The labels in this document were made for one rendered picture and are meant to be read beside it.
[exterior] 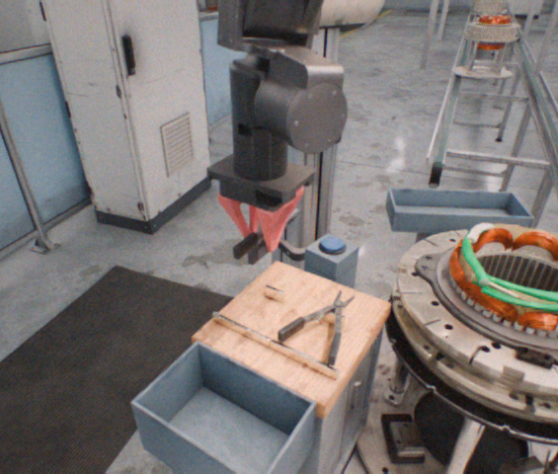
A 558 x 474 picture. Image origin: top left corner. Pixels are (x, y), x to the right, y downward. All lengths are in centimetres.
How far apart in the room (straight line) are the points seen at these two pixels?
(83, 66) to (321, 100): 237
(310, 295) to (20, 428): 153
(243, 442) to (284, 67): 41
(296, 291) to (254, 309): 7
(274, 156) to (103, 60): 218
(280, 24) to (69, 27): 230
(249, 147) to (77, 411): 163
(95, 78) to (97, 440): 177
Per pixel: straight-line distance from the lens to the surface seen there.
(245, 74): 41
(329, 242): 78
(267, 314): 59
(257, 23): 40
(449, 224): 89
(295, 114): 35
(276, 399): 53
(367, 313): 61
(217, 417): 59
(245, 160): 44
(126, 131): 263
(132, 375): 199
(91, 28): 258
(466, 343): 56
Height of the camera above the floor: 146
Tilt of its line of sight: 33 degrees down
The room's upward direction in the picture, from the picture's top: straight up
